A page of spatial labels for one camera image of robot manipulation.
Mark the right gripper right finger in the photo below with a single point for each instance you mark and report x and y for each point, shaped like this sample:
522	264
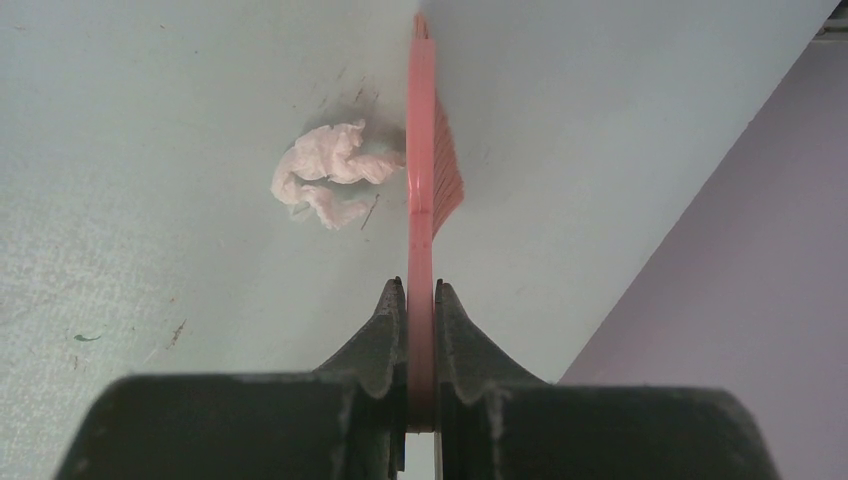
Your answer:
496	420

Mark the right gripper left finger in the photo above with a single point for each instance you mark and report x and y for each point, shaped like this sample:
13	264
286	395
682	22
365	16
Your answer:
345	419

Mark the pink hand brush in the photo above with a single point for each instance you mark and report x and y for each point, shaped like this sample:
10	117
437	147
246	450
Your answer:
435	189

